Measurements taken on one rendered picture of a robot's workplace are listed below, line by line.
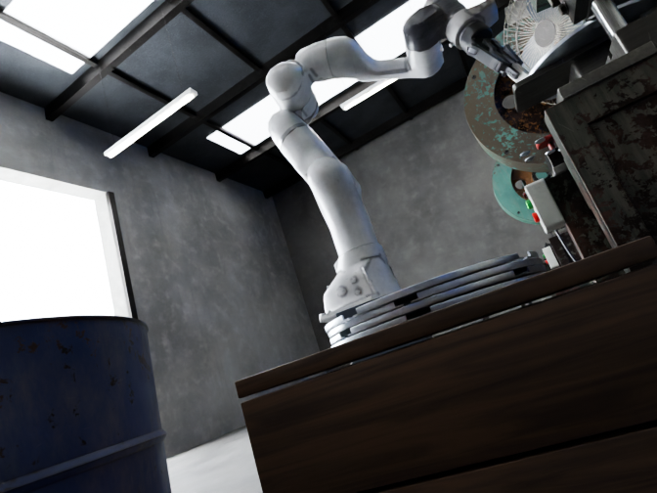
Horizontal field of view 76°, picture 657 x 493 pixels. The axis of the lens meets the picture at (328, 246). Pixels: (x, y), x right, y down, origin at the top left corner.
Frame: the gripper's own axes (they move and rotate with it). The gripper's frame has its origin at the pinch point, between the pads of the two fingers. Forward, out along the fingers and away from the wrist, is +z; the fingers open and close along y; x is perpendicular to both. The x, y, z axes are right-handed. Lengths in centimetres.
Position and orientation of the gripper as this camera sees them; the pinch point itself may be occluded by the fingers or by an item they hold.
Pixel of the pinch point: (521, 76)
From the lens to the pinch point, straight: 115.6
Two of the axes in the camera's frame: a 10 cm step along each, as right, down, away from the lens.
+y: -9.0, 1.9, -3.9
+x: 1.9, -6.4, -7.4
